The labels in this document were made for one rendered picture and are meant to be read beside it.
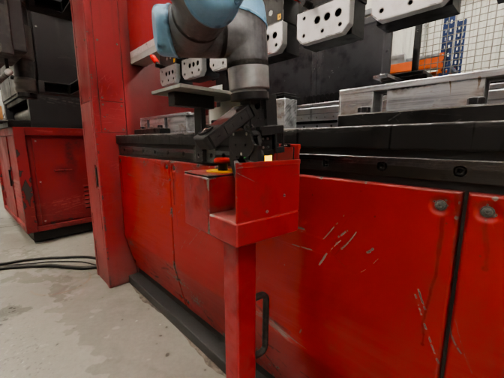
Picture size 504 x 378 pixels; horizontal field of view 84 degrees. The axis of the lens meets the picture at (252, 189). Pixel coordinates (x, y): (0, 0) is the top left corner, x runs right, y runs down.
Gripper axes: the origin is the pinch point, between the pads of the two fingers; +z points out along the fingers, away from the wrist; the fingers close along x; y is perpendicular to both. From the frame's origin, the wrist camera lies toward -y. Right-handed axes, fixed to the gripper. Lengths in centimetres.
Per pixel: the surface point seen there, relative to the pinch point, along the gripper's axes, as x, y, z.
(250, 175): -4.9, -2.7, -5.8
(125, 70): 127, 19, -48
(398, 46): 171, 437, -115
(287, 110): 18.0, 30.9, -17.7
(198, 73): 60, 26, -35
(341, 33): -0.2, 31.2, -34.0
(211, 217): 3.2, -6.7, 2.8
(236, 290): 2.6, -2.8, 20.1
